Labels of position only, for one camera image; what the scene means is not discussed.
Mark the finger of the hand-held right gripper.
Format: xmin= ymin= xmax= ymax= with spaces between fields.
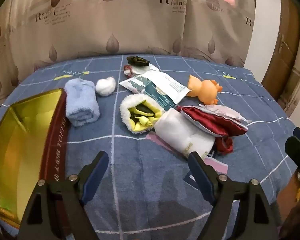
xmin=285 ymin=127 xmax=300 ymax=175

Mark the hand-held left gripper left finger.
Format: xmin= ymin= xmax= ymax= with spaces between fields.
xmin=19 ymin=151 xmax=109 ymax=240

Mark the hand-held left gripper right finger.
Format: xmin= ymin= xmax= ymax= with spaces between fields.
xmin=188 ymin=151 xmax=282 ymax=240

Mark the white cloth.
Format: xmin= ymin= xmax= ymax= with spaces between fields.
xmin=154 ymin=108 xmax=215 ymax=160

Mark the red and white satin cap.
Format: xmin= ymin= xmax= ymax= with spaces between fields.
xmin=176 ymin=104 xmax=249 ymax=155

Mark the light blue towel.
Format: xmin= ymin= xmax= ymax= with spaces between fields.
xmin=64 ymin=78 xmax=100 ymax=127

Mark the white fleece mitten yellow lining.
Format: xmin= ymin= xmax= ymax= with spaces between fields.
xmin=119 ymin=94 xmax=165 ymax=133

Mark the orange rubber toy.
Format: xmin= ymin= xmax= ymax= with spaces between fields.
xmin=186 ymin=74 xmax=223 ymax=105

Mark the white cotton ball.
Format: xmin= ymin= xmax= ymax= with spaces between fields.
xmin=95 ymin=76 xmax=116 ymax=97

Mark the gold tin box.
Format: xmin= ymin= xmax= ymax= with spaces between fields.
xmin=0 ymin=88 xmax=67 ymax=230

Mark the white and teal packet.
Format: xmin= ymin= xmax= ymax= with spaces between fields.
xmin=119 ymin=70 xmax=192 ymax=110

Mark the white sock with red trim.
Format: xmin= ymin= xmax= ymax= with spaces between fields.
xmin=123 ymin=64 xmax=160 ymax=77

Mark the blue checked blanket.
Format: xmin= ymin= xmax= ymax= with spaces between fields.
xmin=0 ymin=54 xmax=294 ymax=240

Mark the brown wooden door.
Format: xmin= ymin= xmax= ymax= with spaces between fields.
xmin=261 ymin=0 xmax=300 ymax=117

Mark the beige leaf print curtain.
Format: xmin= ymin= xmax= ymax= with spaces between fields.
xmin=0 ymin=0 xmax=256 ymax=108

